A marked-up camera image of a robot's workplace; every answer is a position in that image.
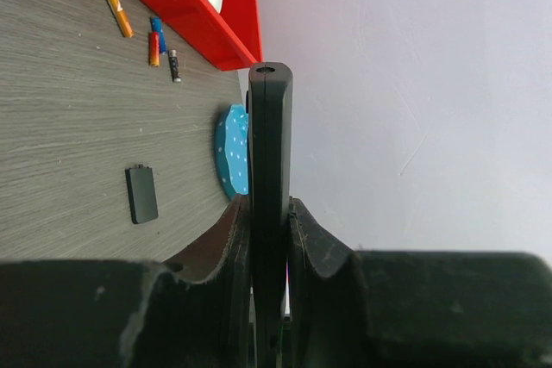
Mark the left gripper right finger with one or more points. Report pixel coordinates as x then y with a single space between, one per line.
358 308

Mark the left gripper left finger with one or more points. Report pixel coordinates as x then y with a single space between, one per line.
189 311

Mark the black battery cover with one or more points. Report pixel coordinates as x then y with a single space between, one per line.
141 192

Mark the black remote control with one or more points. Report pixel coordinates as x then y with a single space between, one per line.
269 154

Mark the blue polka dot plate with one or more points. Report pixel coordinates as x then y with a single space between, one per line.
231 150

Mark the dark battery near bin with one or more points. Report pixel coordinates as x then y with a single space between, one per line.
174 66

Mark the red battery near bin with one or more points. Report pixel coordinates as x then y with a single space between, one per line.
154 49

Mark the red plastic bin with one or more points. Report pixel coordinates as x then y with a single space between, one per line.
229 39

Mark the blue battery near bin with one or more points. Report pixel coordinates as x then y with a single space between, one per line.
156 25

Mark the orange battery near bin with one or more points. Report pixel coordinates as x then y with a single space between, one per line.
121 18

